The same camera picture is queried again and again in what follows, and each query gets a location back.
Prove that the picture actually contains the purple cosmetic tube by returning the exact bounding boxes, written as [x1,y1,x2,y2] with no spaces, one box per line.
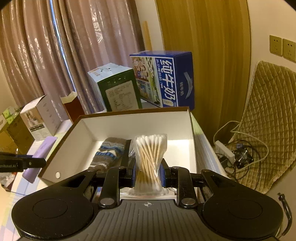
[22,137,57,183]

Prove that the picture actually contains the striped knitted pouch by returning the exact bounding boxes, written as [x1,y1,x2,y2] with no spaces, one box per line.
[88,137,127,173]

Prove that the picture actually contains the bag of cotton swabs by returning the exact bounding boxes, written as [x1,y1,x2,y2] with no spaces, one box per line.
[128,134,176,197]

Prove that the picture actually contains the black shaver box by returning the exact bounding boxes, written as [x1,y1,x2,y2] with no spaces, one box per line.
[120,140,131,167]

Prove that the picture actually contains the stacked cardboard boxes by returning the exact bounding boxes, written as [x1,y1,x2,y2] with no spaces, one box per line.
[0,106,35,154]

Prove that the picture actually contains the large brown cardboard box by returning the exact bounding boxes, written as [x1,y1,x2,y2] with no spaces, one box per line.
[39,107,226,183]

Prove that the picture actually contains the white product box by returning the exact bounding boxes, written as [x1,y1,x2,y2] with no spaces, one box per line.
[20,95,62,141]

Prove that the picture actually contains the white power strip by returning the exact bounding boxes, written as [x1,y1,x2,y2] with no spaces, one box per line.
[215,141,235,164]

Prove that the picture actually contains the light blue milk carton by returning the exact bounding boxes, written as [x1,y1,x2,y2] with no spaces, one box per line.
[88,63,142,111]

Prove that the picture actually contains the dark blue milk carton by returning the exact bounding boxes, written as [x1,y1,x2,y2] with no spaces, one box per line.
[130,51,195,110]

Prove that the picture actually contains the quilted olive chair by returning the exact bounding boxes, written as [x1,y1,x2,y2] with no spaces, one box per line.
[233,61,295,194]

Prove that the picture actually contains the pink curtain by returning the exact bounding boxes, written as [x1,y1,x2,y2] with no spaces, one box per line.
[1,1,144,120]

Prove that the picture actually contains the wooden door panel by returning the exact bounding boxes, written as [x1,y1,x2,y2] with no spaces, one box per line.
[156,1,251,140]

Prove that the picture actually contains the white cable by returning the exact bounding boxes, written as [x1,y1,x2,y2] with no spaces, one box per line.
[212,120,270,167]

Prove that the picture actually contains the double wall socket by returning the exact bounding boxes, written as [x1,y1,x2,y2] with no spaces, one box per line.
[269,35,296,62]

